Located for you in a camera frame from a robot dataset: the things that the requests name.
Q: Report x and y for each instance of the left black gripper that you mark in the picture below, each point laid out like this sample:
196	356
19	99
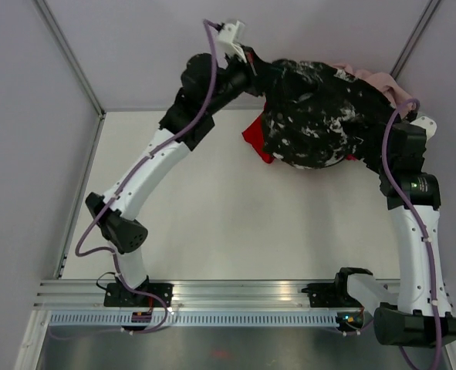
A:
248	71

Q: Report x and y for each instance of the red trousers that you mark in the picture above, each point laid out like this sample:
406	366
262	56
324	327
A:
312	144

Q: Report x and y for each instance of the black white-splattered trousers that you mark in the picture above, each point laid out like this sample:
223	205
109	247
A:
292	88

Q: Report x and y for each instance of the light pink trousers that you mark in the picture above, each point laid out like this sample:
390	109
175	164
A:
362	95

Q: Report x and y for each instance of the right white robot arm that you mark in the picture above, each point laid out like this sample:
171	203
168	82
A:
420	314

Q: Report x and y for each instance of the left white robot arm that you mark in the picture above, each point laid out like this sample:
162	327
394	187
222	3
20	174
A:
205	89

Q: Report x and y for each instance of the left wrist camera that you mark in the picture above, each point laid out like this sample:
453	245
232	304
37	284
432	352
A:
229	38

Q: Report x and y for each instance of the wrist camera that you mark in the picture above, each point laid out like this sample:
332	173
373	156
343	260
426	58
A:
426	123
229	38

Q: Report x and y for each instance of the right aluminium frame post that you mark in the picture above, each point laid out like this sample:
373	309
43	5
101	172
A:
413	39

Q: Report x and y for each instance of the aluminium frame post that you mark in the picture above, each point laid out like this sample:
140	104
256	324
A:
413	39
68	54

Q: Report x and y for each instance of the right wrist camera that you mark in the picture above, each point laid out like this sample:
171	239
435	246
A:
426	123

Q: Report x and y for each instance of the left aluminium frame post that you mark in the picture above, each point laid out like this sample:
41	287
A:
68	54

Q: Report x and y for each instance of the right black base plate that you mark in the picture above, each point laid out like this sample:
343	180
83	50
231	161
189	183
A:
329	295

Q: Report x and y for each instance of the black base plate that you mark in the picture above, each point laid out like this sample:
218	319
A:
329	295
117	296

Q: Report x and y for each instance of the white slotted cable duct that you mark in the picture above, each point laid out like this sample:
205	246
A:
323	319

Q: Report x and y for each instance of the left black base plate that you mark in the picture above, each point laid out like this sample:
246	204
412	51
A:
117	296

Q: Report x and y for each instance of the aluminium mounting rail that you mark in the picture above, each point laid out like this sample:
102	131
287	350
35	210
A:
192	295

